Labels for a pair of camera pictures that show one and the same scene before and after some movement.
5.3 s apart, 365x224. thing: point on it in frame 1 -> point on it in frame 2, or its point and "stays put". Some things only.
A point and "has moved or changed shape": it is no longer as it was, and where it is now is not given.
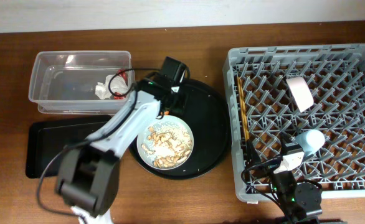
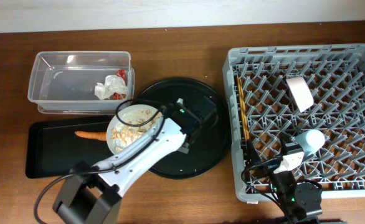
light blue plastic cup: x=311 y=140 stays put
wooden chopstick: x=243 y=107 stays put
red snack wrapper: x=124 y=74 stays put
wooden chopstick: x=243 y=109 stays put
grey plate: x=165 y=143 has moved or changed shape
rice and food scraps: x=167 y=144 has moved or changed shape
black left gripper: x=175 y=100 -> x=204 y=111
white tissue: x=118 y=84 stays put
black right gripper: x=253 y=156 stays put
